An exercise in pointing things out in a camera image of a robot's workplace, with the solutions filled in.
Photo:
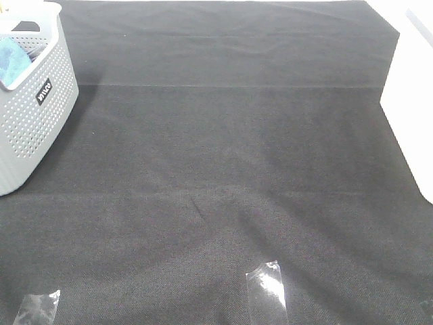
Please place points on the blue microfibre towel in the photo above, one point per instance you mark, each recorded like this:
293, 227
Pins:
14, 61

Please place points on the black table cloth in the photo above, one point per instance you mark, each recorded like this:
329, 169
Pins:
208, 138

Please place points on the grey perforated laundry basket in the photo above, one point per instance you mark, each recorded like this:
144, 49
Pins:
35, 107

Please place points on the white woven storage box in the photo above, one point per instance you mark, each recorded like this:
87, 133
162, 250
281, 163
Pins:
407, 95

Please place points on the clear tape strip left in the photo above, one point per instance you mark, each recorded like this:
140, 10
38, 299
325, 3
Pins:
38, 309

